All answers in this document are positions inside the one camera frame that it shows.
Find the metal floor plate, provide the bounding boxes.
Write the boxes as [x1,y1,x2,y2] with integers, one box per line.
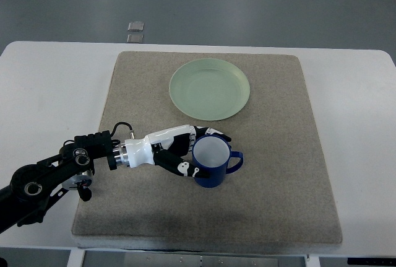
[127,21,144,32]
[127,33,144,43]

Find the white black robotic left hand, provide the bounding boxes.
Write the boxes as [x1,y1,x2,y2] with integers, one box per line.
[113,125,231,178]

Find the lower metal floor plate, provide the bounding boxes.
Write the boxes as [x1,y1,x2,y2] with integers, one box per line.
[127,33,144,43]

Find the light green plate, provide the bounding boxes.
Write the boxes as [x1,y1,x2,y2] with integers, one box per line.
[169,58,250,121]

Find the blue mug white inside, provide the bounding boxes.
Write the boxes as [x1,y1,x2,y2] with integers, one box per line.
[192,135,244,188]

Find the upper metal floor plate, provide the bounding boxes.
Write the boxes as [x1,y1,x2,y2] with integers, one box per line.
[127,21,144,32]

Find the beige felt mat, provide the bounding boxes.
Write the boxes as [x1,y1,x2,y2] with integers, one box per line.
[72,54,342,252]

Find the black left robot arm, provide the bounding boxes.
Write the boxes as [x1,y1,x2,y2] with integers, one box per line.
[1,121,134,232]

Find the grey metal frame panel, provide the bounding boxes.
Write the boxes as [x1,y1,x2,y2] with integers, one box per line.
[82,250,306,266]

